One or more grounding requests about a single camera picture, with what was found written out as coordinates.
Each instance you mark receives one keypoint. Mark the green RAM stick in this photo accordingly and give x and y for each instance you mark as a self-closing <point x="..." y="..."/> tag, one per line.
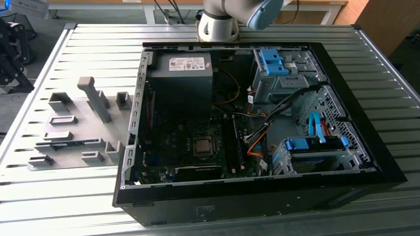
<point x="66" y="143"/>

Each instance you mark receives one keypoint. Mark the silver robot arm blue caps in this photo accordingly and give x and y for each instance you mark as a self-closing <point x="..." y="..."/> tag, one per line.
<point x="218" y="27"/>

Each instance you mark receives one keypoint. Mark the black RAM slot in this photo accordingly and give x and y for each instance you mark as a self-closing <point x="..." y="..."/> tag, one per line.
<point x="229" y="145"/>

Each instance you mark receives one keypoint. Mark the dark RAM stick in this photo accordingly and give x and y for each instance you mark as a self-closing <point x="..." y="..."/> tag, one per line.
<point x="239" y="145"/>

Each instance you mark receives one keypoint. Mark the grey parts rack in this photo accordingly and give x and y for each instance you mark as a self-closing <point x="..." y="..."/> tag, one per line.
<point x="79" y="123"/>

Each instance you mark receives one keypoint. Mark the grey power supply unit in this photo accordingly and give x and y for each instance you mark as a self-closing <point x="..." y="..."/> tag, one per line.
<point x="179" y="93"/>

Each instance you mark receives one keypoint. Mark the green motherboard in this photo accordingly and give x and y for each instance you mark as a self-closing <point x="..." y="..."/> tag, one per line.
<point x="171" y="147"/>

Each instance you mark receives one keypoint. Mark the CPU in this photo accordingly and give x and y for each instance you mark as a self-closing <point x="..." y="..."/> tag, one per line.
<point x="203" y="145"/>

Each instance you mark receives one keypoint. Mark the CPU socket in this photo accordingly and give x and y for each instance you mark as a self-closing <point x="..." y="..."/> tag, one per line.
<point x="205" y="155"/>

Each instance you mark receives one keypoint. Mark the black graphics card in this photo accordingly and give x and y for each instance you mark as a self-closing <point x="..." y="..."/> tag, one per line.
<point x="197" y="172"/>

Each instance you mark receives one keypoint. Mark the blue plastic drive carrier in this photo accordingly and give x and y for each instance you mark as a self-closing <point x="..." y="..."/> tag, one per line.
<point x="274" y="64"/>

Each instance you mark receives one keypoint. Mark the grey metal drive cage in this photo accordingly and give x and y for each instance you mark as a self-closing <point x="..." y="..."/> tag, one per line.
<point x="286" y="86"/>

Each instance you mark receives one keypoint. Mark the black open PC case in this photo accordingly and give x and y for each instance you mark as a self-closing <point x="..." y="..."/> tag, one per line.
<point x="230" y="201"/>

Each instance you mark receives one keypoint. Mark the blue carrier tab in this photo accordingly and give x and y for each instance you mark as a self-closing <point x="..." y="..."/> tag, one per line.
<point x="275" y="159"/>

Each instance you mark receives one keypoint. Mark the blue disk carrier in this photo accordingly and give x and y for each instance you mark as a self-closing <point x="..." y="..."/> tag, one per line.
<point x="301" y="143"/>

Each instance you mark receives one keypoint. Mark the grey metal disk bay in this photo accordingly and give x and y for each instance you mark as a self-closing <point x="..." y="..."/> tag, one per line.
<point x="329" y="153"/>

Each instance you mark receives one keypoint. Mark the brown wooden cabinet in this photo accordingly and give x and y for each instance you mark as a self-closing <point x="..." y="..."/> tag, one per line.
<point x="387" y="22"/>

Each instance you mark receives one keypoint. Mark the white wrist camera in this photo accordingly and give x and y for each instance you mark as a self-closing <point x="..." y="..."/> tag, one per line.
<point x="30" y="6"/>

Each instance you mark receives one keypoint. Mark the white frame wooden desk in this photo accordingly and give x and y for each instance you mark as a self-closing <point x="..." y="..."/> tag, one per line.
<point x="329" y="14"/>

